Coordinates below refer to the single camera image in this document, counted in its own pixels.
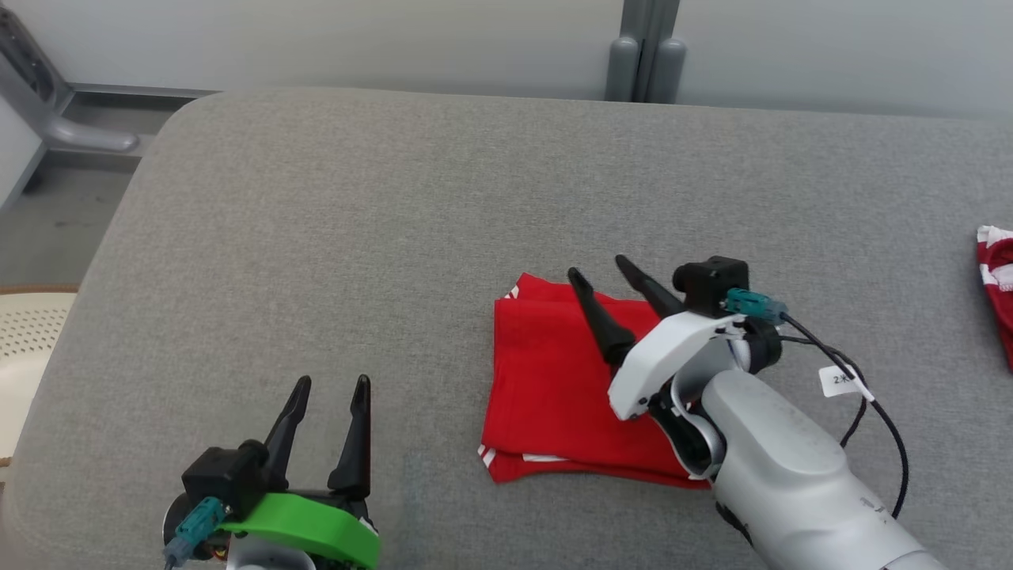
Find white cable label tag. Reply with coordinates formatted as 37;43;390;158
819;364;871;399

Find red shirt with white sleeves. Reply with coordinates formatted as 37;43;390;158
477;273;717;489

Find cream perforated laundry basket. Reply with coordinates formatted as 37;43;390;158
0;285;80;468

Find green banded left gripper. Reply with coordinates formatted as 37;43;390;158
222;375;382;570

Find grey partition post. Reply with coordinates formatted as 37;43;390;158
605;0;688;104

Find grey metal frame rail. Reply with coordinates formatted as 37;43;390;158
0;8;218;195

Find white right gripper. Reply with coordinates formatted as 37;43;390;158
567;255;749;480

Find red shorts with white trim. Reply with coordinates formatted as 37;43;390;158
976;226;1013;373

